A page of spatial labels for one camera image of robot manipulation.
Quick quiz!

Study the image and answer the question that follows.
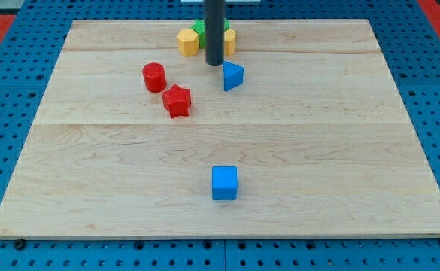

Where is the yellow block behind rod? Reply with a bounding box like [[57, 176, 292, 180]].
[[224, 29, 236, 56]]

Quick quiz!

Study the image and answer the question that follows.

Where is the blue cube block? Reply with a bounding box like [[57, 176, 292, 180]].
[[211, 166, 238, 200]]

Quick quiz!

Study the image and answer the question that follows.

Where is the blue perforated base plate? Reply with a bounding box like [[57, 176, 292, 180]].
[[0, 0, 440, 270]]

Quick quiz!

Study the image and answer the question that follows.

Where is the yellow hexagon block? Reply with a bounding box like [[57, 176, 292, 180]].
[[177, 29, 199, 56]]

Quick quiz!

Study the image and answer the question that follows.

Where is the blue triangle block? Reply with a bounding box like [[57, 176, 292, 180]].
[[223, 61, 244, 91]]

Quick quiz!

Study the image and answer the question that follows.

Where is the red cylinder block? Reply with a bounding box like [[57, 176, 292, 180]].
[[142, 62, 167, 93]]

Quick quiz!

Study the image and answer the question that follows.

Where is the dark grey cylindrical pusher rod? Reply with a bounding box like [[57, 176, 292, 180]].
[[204, 0, 226, 66]]

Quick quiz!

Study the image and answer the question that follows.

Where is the green block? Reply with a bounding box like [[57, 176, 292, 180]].
[[190, 19, 231, 49]]

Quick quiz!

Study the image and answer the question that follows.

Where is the red star block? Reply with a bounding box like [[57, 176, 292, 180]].
[[162, 84, 192, 118]]

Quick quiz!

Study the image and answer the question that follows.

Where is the light wooden board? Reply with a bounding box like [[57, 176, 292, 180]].
[[0, 19, 440, 240]]

